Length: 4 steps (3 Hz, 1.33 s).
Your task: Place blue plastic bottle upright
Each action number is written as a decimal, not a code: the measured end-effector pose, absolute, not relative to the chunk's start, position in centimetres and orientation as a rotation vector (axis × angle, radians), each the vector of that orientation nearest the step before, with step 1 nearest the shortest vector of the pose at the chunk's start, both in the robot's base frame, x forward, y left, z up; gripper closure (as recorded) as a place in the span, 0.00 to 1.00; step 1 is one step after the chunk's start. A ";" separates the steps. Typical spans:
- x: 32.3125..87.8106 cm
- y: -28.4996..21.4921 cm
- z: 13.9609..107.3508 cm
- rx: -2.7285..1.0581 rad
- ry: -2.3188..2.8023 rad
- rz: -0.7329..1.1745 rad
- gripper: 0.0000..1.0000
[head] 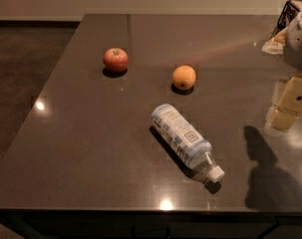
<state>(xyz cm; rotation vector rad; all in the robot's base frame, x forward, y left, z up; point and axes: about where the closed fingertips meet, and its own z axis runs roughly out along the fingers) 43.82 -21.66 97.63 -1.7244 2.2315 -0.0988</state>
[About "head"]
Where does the blue labelled plastic water bottle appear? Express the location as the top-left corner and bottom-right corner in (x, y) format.
(151, 104), (224, 183)

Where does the red apple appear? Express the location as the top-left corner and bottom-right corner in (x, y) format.
(103, 48), (129, 73)

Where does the orange fruit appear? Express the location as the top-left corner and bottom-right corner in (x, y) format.
(172, 65), (196, 91)

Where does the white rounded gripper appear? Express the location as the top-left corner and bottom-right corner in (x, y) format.
(262, 9), (302, 131)

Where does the black wire basket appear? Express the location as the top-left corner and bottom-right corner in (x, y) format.
(277, 0), (302, 30)

